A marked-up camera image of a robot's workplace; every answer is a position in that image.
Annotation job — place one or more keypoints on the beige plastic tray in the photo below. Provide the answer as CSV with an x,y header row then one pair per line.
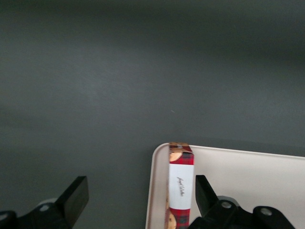
x,y
238,171

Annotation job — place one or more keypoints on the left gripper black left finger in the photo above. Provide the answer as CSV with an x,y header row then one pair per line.
x,y
71,200

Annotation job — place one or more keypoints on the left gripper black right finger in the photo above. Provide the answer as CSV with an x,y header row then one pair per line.
x,y
214,214

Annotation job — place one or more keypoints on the red cookie box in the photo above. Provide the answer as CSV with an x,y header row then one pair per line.
x,y
181,186

